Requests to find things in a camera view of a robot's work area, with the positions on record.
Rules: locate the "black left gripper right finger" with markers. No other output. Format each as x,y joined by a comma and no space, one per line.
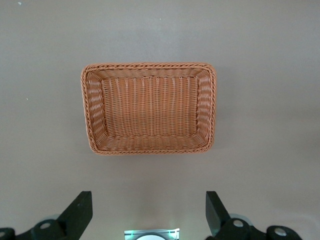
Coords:
220,220

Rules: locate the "brown wicker basket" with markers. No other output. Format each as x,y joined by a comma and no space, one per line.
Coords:
150,110

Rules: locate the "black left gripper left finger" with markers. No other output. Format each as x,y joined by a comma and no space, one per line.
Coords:
75,215

